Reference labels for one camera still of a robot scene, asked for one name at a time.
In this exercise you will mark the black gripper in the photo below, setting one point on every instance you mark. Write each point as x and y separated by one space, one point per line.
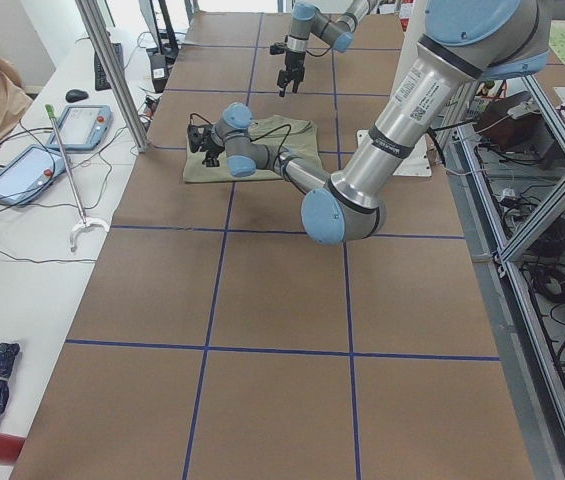
292 62
212 149

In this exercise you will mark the olive green long-sleeve shirt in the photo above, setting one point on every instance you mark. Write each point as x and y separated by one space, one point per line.
255 153

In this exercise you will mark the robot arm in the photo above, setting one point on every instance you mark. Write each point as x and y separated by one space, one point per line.
307 20
461 42

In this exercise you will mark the black power adapter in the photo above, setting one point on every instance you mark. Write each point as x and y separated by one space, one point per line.
159 71

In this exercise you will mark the far teach pendant tablet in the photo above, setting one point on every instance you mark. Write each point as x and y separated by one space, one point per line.
82 127

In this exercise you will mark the teach pendant tablet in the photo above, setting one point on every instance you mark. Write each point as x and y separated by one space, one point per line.
82 127
29 174

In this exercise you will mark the black computer mouse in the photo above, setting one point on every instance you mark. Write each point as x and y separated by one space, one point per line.
76 95

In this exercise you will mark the metal reacher grabber tool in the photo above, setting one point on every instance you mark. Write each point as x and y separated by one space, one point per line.
85 222

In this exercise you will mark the near teach pendant tablet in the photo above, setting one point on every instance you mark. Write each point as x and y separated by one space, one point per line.
29 174

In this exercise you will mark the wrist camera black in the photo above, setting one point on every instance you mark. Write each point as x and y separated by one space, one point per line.
197 138
278 48

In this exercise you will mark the white camera mast base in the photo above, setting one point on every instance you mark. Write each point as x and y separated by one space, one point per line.
417 165

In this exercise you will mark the aluminium frame post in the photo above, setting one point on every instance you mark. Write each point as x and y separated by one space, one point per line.
97 32

